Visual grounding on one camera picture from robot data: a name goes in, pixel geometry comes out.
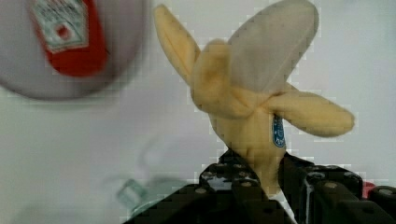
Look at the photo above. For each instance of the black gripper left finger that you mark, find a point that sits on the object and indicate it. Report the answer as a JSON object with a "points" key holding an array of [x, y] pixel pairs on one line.
{"points": [[228, 192]]}

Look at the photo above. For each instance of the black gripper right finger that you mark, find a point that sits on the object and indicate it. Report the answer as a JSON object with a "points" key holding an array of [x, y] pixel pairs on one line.
{"points": [[329, 194]]}

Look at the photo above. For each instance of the plush peeled banana toy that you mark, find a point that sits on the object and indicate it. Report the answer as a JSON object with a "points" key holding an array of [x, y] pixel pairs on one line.
{"points": [[242, 83]]}

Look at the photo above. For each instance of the red strawberry toy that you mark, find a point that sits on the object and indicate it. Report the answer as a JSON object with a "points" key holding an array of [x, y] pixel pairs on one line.
{"points": [[366, 187]]}

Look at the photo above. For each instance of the plush red ketchup bottle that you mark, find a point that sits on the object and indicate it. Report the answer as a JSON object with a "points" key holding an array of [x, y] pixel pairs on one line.
{"points": [[71, 35]]}

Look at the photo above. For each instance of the round grey plate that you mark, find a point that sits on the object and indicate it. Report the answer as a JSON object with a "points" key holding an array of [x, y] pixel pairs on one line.
{"points": [[26, 71]]}

